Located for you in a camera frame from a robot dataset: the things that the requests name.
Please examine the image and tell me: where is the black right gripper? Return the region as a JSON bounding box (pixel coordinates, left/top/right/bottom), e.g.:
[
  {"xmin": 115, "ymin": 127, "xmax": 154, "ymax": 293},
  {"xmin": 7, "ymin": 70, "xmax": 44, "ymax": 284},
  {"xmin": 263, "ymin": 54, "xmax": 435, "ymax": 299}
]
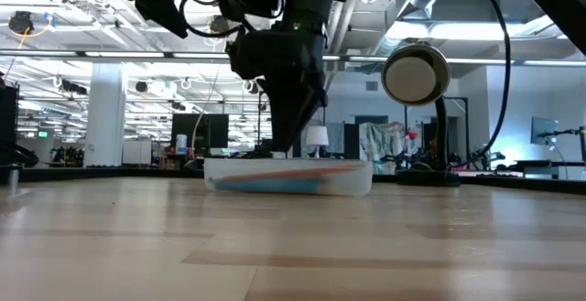
[{"xmin": 226, "ymin": 19, "xmax": 329, "ymax": 154}]

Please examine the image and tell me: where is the clear plastic supply box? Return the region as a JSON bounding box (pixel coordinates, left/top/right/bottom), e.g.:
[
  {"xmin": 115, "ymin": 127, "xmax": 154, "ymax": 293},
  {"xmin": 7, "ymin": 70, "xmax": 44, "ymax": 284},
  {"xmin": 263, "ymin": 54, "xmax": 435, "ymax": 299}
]
[{"xmin": 203, "ymin": 156, "xmax": 374, "ymax": 198}]

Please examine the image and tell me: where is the monitor on black arm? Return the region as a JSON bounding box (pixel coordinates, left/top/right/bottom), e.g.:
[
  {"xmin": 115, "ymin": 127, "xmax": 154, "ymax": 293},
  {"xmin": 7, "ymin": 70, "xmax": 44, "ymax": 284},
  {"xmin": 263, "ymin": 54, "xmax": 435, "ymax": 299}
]
[{"xmin": 530, "ymin": 117, "xmax": 560, "ymax": 146}]

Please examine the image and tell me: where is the long ceiling light strip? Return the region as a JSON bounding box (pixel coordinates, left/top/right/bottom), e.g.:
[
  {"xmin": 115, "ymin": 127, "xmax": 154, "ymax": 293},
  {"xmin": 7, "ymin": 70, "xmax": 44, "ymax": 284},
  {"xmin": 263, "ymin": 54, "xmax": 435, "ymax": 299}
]
[{"xmin": 0, "ymin": 49, "xmax": 390, "ymax": 62}]

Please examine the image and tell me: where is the black computer monitor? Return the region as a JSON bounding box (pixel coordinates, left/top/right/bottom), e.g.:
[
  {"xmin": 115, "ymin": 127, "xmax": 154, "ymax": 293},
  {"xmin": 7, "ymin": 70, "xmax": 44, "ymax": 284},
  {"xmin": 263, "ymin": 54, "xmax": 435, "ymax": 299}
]
[{"xmin": 171, "ymin": 113, "xmax": 230, "ymax": 156}]

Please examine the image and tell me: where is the pale draped cloth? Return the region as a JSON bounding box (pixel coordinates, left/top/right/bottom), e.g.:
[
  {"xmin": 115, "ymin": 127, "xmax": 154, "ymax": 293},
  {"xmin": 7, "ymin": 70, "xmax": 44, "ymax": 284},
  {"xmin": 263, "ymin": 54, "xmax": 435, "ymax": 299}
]
[{"xmin": 359, "ymin": 122, "xmax": 407, "ymax": 176}]

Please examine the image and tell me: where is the black desk lamp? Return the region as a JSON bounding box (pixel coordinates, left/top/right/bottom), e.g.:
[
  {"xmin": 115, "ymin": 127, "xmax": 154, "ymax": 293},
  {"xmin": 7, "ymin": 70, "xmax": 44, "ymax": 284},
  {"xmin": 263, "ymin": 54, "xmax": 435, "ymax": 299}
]
[{"xmin": 380, "ymin": 42, "xmax": 462, "ymax": 188}]

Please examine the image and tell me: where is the white cabinet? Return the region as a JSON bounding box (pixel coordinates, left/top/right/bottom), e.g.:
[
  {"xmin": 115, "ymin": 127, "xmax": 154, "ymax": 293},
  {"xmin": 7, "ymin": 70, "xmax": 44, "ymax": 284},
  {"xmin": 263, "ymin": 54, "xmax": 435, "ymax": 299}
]
[{"xmin": 122, "ymin": 139, "xmax": 153, "ymax": 166}]

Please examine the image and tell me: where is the dark cabinet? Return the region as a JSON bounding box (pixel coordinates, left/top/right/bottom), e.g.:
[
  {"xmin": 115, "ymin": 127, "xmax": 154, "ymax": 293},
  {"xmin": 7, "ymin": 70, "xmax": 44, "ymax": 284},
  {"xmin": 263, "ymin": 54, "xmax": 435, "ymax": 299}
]
[{"xmin": 0, "ymin": 83, "xmax": 20, "ymax": 167}]

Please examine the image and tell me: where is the black ceiling camera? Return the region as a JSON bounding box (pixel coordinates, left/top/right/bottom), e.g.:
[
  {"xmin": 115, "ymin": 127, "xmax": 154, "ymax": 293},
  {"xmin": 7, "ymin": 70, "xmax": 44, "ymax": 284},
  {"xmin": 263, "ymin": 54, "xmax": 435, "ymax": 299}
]
[
  {"xmin": 209, "ymin": 15, "xmax": 233, "ymax": 35},
  {"xmin": 7, "ymin": 11, "xmax": 36, "ymax": 35}
]

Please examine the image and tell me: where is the black cable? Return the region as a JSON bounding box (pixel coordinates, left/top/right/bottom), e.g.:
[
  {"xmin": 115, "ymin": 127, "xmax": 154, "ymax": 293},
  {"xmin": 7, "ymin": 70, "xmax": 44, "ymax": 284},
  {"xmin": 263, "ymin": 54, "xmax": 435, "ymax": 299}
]
[{"xmin": 452, "ymin": 0, "xmax": 512, "ymax": 169}]

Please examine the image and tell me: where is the grey metal post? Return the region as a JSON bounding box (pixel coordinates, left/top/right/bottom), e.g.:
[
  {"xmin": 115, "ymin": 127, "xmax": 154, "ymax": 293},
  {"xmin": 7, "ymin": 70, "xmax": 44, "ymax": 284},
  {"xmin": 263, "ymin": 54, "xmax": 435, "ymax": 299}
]
[{"xmin": 6, "ymin": 163, "xmax": 22, "ymax": 195}]

